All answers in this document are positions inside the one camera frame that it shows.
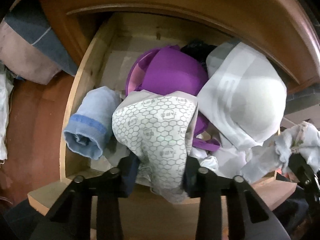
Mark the wooden drawer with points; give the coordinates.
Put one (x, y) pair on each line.
(107, 62)

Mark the purple bra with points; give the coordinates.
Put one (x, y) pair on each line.
(164, 71)

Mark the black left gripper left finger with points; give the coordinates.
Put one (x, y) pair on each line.
(70, 215)

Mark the blue checked cloth cover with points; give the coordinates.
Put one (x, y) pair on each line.
(32, 25)

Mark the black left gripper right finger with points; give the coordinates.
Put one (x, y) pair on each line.
(249, 217)

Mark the white patterned bed sheet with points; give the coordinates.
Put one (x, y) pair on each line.
(6, 89)

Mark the pale floral white underwear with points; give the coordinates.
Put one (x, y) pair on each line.
(300, 139)

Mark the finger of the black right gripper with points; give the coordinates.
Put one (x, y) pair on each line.
(308, 179)

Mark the white hexagon pattern underwear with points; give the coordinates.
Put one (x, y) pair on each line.
(159, 130)

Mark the brown wooden nightstand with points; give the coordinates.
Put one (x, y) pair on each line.
(279, 28)

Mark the white grey bra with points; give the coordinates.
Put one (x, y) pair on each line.
(244, 99)

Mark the pink floral pillow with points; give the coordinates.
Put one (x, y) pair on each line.
(25, 60)

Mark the light blue rolled cloth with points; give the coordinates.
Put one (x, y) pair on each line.
(89, 129)

